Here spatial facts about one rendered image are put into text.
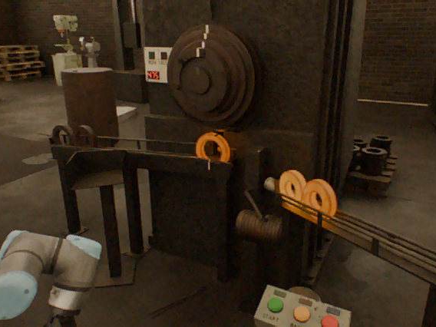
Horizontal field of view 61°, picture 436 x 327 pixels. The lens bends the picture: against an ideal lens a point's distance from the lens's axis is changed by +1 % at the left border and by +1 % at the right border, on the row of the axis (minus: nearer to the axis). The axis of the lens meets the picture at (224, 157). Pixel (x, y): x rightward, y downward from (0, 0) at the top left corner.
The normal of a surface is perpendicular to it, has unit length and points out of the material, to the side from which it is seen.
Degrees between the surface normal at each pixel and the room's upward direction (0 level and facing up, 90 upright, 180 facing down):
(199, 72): 90
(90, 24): 90
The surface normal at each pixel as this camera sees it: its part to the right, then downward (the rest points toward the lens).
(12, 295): 0.32, 0.25
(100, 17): -0.46, 0.29
